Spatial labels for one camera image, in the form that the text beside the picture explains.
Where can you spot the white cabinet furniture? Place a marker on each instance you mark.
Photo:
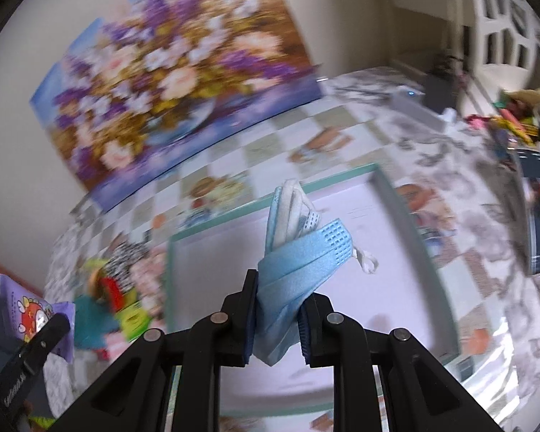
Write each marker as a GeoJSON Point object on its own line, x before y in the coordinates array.
{"type": "Point", "coordinates": [494, 41]}

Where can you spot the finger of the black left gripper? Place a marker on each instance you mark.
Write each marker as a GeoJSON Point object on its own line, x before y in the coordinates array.
{"type": "Point", "coordinates": [21, 372]}

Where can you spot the black white leopard scrunchie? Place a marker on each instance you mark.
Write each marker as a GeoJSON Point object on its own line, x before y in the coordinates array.
{"type": "Point", "coordinates": [123, 257]}

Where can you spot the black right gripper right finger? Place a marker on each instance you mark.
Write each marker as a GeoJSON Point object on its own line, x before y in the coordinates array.
{"type": "Point", "coordinates": [331, 339]}

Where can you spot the green tissue pack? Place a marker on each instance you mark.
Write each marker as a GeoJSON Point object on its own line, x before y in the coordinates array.
{"type": "Point", "coordinates": [134, 320]}

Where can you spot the red tape roll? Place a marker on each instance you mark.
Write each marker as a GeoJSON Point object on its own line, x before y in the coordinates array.
{"type": "Point", "coordinates": [113, 294]}

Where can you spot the patterned checkered tablecloth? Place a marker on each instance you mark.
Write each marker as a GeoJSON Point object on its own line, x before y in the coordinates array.
{"type": "Point", "coordinates": [465, 202]}

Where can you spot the purple cartoon tissue pack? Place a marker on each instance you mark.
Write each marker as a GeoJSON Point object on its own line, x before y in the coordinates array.
{"type": "Point", "coordinates": [25, 314]}

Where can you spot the floral painting canvas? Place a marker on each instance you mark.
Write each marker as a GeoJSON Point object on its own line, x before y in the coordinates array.
{"type": "Point", "coordinates": [157, 82]}

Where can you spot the white tray with green rim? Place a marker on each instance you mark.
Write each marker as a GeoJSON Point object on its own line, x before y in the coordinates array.
{"type": "Point", "coordinates": [210, 260]}

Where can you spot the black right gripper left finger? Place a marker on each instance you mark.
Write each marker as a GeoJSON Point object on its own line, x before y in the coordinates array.
{"type": "Point", "coordinates": [222, 339]}

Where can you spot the teal plastic container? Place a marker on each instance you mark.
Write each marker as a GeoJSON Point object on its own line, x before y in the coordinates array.
{"type": "Point", "coordinates": [93, 320]}

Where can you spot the pink white baby cloth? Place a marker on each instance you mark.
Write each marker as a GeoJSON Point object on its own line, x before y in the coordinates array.
{"type": "Point", "coordinates": [147, 277]}

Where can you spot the clutter pile on table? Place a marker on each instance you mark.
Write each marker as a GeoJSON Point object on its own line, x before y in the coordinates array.
{"type": "Point", "coordinates": [514, 127]}

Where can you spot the blue face mask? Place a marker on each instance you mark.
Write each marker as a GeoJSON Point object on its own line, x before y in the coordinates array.
{"type": "Point", "coordinates": [301, 253]}

